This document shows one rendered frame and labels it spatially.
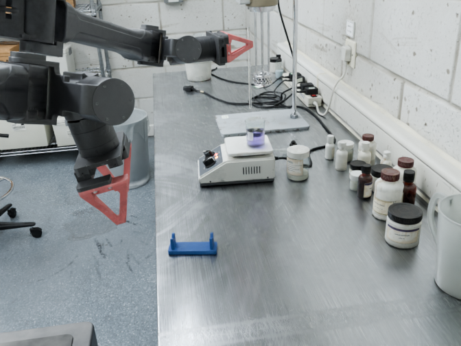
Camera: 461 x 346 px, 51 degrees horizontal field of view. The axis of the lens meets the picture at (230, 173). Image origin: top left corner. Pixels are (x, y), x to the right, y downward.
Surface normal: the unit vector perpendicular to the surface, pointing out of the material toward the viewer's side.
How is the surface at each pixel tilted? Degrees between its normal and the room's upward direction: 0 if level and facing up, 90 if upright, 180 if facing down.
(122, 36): 94
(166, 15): 90
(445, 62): 90
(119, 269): 0
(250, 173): 90
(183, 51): 77
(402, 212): 0
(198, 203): 0
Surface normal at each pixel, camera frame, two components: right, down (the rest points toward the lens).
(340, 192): -0.04, -0.90
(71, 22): 0.96, 0.15
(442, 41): -0.99, 0.10
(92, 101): 0.66, 0.19
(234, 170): 0.07, 0.42
